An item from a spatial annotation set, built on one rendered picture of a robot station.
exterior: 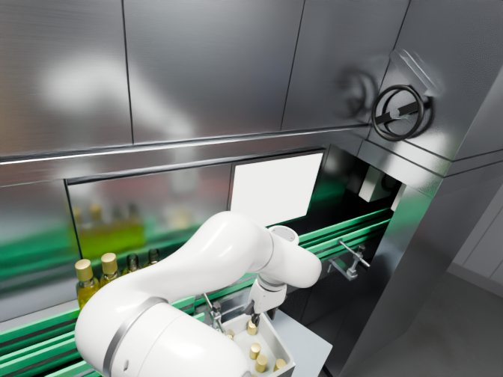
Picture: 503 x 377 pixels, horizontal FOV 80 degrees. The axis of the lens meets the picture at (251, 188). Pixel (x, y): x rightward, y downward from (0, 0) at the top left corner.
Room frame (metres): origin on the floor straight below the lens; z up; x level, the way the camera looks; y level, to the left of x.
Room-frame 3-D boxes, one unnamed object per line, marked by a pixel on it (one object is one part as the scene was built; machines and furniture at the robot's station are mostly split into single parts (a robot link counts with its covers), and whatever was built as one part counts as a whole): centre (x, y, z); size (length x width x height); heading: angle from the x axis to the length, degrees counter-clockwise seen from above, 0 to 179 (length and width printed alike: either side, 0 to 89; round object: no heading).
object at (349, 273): (0.96, -0.46, 1.07); 0.17 x 0.05 x 0.23; 35
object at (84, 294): (0.51, 0.39, 1.16); 0.06 x 0.06 x 0.21; 36
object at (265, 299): (0.58, -0.09, 1.26); 0.10 x 0.07 x 0.11; 124
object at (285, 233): (0.58, -0.10, 1.40); 0.09 x 0.08 x 0.13; 65
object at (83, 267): (0.51, 0.39, 1.31); 0.04 x 0.04 x 0.04
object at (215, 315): (0.59, 0.06, 1.12); 0.17 x 0.03 x 0.12; 35
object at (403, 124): (1.18, -0.52, 1.66); 0.21 x 0.05 x 0.21; 35
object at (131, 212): (0.88, 0.10, 1.32); 0.90 x 0.03 x 0.34; 125
